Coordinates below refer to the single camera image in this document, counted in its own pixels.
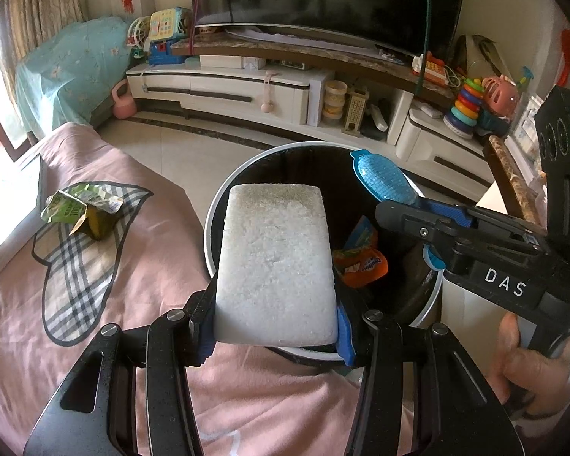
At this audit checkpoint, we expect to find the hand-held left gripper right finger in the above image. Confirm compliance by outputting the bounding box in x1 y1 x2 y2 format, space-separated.
333 292 524 456

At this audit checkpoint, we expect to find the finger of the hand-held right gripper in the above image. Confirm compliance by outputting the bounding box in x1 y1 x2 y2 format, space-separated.
419 199 473 228
374 198 478 250

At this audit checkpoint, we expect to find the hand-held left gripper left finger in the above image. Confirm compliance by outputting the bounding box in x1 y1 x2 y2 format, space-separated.
23 275 218 456

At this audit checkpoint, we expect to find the blue plastic bottle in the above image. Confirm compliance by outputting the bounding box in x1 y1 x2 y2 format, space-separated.
350 149 423 207

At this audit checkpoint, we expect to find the orange snack packet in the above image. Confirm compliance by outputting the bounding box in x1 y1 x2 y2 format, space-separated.
332 246 389 288

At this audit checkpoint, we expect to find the white foam block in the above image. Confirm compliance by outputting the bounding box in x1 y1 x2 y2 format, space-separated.
214 183 339 347

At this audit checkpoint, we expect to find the black white-rimmed trash bin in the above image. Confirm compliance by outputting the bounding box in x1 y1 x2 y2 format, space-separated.
203 141 445 366

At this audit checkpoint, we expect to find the person's right hand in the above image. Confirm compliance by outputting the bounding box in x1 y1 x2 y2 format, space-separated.
484 314 570 421

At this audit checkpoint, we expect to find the brown marble side table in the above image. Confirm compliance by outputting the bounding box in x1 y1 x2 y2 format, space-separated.
484 135 552 230

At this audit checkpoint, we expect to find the pink blanket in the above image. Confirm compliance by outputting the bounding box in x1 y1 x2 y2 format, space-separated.
0 121 412 456

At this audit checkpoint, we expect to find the white remote control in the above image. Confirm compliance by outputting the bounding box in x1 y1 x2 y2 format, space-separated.
368 104 390 132

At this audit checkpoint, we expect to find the wooden toy rack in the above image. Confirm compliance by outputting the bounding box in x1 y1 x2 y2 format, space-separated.
344 89 369 134

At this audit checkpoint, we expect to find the pink toy helmet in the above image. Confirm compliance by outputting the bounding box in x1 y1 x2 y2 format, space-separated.
482 75 521 119

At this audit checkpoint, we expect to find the stack of yellow tubs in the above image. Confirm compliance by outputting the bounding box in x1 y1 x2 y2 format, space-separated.
323 80 348 127

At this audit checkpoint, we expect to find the red toy telephone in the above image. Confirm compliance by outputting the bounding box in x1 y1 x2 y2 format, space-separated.
411 52 445 89

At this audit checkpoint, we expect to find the crushed green carton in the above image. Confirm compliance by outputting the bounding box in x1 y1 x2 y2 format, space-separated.
40 183 124 241

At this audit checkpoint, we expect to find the green hoop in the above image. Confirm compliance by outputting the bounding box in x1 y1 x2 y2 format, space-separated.
419 0 434 105

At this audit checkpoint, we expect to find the white television cabinet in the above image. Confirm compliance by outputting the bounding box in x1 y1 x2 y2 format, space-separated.
126 28 509 191

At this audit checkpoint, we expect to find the white box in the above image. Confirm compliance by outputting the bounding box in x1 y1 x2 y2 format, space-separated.
199 54 245 70

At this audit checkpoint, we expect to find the pink kettlebell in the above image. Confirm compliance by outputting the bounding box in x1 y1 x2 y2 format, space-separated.
111 81 136 119

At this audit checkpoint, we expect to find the toy cash register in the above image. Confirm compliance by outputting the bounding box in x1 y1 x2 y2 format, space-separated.
147 8 193 65

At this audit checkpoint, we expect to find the teal cover cloth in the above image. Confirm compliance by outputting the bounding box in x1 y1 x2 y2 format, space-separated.
15 16 139 135

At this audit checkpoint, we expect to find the white toy basket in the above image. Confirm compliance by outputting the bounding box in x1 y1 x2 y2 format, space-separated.
126 16 153 54

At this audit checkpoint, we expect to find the brown patterned curtain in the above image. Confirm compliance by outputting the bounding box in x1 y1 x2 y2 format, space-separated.
0 0 89 53

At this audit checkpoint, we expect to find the rainbow stacking ring toy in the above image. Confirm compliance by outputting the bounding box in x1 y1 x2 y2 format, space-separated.
444 76 483 139

